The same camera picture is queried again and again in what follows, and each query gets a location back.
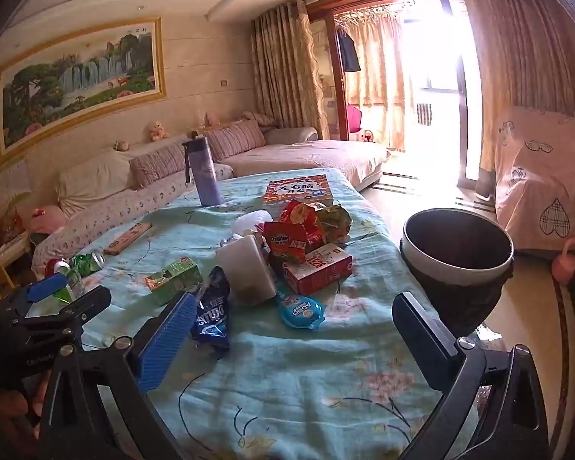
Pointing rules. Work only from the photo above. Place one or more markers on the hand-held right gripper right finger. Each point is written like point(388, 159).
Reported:
point(426, 335)

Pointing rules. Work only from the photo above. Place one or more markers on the colourful flat game box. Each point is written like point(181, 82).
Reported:
point(297, 189)

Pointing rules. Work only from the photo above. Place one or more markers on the sofa with floral cover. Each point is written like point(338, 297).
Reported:
point(316, 158)

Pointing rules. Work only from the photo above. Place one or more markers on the pink heart print cover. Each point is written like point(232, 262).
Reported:
point(541, 177)

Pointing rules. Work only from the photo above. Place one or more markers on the wooden door frame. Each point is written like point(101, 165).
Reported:
point(340, 96)

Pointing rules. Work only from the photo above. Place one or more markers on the hanging dark garment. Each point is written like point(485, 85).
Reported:
point(349, 50)

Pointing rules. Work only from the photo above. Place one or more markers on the red orange snack bag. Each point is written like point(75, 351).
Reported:
point(280, 244)

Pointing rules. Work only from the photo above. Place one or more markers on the white pillow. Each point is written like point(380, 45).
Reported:
point(96, 177)

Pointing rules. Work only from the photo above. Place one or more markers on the dark blue snack bag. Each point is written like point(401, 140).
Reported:
point(213, 316)

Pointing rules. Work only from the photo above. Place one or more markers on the small beige plush toy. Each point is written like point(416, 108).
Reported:
point(121, 145)

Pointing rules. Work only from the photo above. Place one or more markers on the sheer balcony curtain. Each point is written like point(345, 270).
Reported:
point(378, 72)

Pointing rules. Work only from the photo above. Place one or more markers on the wooden side table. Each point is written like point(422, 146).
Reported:
point(2, 268)

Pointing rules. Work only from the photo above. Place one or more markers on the green drink carton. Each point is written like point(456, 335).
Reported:
point(172, 278)

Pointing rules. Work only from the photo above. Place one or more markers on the small pink plush toy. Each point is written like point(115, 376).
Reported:
point(213, 119)

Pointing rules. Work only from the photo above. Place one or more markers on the small striped pillow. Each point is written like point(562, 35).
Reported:
point(261, 119)

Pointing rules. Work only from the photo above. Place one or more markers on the magenta chair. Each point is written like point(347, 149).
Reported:
point(354, 120)

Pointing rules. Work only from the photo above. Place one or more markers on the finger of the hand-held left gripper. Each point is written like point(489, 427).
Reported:
point(84, 304)
point(48, 287)

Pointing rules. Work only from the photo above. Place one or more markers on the crushed green can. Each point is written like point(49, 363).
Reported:
point(84, 263)

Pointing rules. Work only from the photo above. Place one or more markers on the green gold snack bag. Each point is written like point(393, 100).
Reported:
point(335, 223)

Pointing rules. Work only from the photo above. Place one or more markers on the black trash bin white rim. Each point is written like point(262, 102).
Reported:
point(460, 297)

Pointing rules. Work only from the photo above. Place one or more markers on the blue round snack packet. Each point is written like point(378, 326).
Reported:
point(299, 311)

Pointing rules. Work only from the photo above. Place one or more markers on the white plastic cup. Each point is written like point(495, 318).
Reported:
point(244, 268)

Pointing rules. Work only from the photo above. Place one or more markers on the white wrapper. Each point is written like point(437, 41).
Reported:
point(251, 223)

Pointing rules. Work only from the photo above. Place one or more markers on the framed landscape painting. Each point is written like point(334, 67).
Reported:
point(76, 81)

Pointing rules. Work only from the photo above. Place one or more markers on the large pink plush toy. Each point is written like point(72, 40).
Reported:
point(50, 220)

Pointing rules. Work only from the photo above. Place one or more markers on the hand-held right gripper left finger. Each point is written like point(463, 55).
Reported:
point(165, 345)

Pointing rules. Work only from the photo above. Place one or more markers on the red green snack bag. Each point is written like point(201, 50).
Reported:
point(299, 213)

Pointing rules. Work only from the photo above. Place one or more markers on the pink kettlebell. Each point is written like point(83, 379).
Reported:
point(568, 263)

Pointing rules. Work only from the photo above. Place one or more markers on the purple water bottle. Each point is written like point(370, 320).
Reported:
point(206, 177)

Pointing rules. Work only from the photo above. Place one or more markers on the teddy bear plush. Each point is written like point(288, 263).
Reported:
point(157, 130)

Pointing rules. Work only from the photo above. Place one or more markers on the dark checked cloth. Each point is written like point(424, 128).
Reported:
point(425, 114)

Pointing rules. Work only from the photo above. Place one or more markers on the red can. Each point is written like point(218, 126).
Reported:
point(55, 268)

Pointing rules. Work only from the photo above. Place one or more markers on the beige patterned curtain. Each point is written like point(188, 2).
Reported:
point(522, 57)
point(282, 67)

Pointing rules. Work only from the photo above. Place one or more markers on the person's left hand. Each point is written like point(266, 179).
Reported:
point(9, 407)

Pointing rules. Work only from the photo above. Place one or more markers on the red carton box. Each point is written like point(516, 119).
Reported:
point(316, 268)

